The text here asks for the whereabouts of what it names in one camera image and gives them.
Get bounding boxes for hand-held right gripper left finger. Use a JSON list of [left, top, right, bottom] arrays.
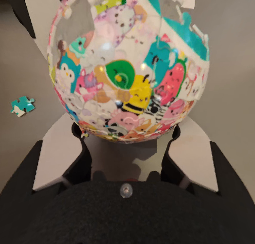
[[32, 112, 93, 191]]

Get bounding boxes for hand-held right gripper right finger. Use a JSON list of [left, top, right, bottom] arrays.
[[160, 116, 219, 192]]

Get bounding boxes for teal puzzle piece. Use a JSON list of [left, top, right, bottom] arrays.
[[10, 96, 36, 117]]

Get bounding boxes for colourful puzzle ball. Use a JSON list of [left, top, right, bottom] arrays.
[[47, 0, 210, 143]]

